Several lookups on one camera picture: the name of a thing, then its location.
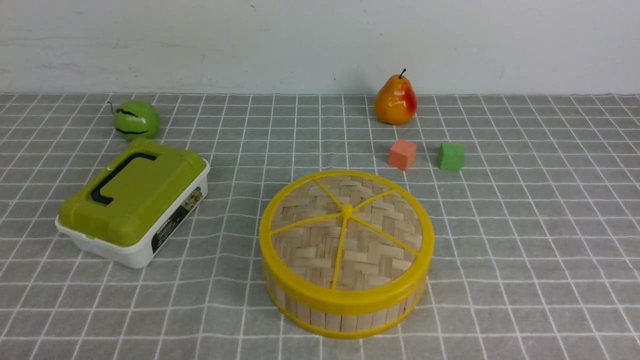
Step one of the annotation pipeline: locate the orange foam cube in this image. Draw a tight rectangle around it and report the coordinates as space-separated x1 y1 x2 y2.
387 139 418 171

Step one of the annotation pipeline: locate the yellow bamboo steamer lid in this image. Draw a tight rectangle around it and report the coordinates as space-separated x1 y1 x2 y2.
259 170 435 316

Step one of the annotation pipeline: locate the grey checked tablecloth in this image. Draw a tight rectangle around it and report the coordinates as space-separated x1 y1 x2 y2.
0 92 640 360

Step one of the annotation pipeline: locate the yellow bamboo steamer base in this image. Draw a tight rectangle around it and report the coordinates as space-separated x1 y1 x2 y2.
263 270 428 340

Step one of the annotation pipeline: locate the green striped toy fruit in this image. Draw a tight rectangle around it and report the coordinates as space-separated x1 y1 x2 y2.
107 99 162 141

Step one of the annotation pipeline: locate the green foam cube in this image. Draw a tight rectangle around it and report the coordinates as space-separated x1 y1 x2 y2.
438 141 466 172

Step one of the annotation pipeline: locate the orange red toy pear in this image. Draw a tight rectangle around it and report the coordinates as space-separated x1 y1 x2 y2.
374 68 418 126

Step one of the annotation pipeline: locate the green lidded white box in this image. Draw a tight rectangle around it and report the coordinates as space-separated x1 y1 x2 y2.
55 138 210 269

